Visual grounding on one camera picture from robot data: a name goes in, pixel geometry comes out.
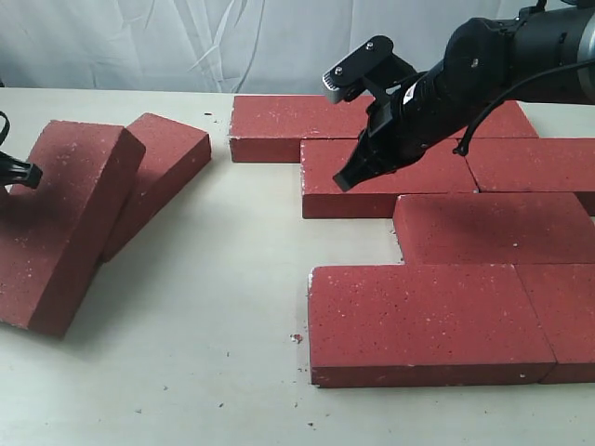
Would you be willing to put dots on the red brick back left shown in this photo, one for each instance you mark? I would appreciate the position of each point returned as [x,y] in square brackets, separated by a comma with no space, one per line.
[270,128]

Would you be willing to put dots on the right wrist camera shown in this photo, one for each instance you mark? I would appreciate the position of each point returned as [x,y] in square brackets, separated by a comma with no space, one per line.
[372,67]

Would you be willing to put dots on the red brick back right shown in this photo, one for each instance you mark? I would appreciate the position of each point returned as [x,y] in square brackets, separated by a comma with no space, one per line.
[506,121]

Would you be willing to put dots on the white backdrop sheet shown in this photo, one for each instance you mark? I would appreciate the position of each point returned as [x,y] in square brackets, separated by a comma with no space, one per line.
[216,46]

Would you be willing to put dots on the red loose brick bottom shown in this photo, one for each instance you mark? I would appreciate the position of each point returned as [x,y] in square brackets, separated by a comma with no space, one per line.
[175,154]

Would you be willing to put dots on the red brick top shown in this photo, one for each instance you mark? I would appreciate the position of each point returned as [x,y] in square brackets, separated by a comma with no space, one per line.
[52,237]

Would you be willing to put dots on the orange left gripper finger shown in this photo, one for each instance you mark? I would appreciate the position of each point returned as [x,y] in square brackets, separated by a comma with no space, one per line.
[17,172]

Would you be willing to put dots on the red brick front right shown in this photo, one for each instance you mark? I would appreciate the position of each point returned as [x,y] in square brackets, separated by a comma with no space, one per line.
[562,296]

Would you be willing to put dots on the red placed brick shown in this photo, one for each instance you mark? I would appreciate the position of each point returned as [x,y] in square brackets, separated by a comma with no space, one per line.
[439,171]

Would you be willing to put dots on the red brick front left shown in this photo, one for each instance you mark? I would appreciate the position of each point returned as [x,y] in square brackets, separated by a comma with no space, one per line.
[423,326]

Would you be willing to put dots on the red brick third row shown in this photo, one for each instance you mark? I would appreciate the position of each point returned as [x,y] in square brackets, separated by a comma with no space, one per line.
[494,228]

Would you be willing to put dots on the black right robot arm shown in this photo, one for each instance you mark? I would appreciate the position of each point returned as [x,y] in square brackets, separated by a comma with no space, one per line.
[540,56]

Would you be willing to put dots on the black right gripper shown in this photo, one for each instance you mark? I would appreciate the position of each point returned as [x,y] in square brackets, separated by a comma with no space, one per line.
[400,128]

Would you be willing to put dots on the red brick second row right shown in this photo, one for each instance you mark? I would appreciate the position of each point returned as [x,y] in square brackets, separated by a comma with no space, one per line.
[532,164]

